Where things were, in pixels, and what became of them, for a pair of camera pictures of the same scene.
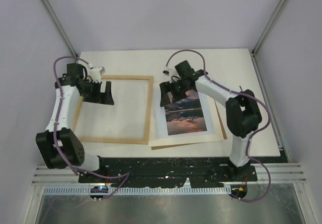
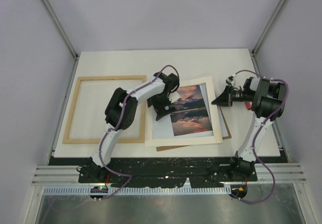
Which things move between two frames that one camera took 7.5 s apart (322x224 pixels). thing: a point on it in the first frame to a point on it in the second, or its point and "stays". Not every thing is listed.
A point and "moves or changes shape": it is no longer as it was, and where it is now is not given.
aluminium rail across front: (288, 173) stays
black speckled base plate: (163, 172) stays
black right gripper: (166, 87) to (226, 98)
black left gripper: (104, 98) to (161, 110)
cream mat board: (153, 141) moves or changes shape
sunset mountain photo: (185, 115) moves or changes shape
